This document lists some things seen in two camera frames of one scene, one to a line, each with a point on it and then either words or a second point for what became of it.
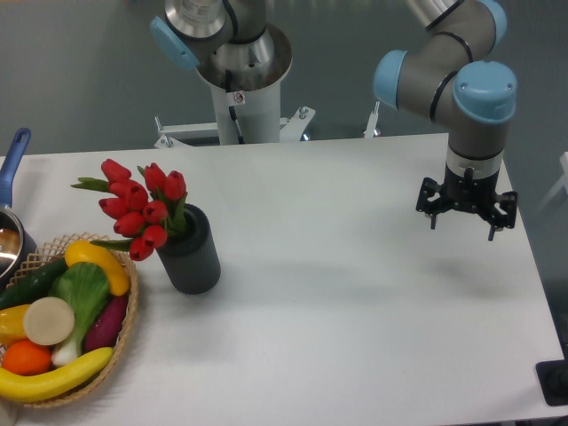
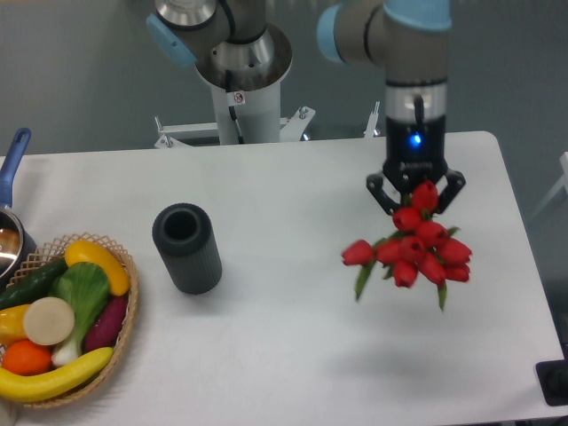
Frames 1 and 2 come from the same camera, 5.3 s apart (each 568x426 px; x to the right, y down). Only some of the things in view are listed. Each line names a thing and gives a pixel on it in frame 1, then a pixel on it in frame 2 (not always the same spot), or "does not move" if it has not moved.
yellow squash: (114, 273) does not move
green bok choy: (85, 287) does not move
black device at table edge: (553, 380) does not move
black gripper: (472, 193) to (415, 152)
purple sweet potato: (105, 326) does not move
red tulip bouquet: (147, 216) to (421, 244)
